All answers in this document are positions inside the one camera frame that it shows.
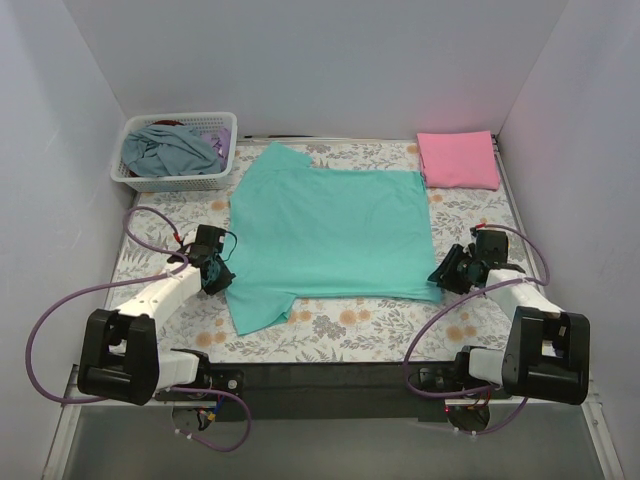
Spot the teal t-shirt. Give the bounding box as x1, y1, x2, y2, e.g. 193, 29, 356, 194
224, 143, 441, 335

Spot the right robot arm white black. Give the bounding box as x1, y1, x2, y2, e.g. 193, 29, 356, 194
429, 224, 590, 405

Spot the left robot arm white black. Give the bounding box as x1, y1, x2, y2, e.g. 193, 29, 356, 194
77, 225, 235, 405

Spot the floral patterned table mat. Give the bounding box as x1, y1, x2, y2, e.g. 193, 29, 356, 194
108, 140, 539, 362

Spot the folded pink t-shirt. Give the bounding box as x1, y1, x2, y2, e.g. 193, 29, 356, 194
417, 131, 500, 191

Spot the white plastic laundry basket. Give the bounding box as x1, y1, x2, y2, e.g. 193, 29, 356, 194
111, 112, 238, 192

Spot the grey-blue t-shirt in basket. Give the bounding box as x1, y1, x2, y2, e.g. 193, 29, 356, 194
121, 126, 222, 178

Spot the lilac t-shirt in basket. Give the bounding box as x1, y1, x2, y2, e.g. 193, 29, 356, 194
200, 127, 231, 171

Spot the dark red garment in basket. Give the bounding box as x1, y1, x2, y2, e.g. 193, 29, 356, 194
150, 120, 185, 127

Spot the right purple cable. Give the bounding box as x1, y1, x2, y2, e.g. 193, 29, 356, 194
402, 224, 551, 436

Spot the purple cable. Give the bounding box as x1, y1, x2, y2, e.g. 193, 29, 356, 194
402, 224, 551, 436
24, 205, 252, 454

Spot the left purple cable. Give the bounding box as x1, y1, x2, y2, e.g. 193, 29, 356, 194
24, 205, 252, 454

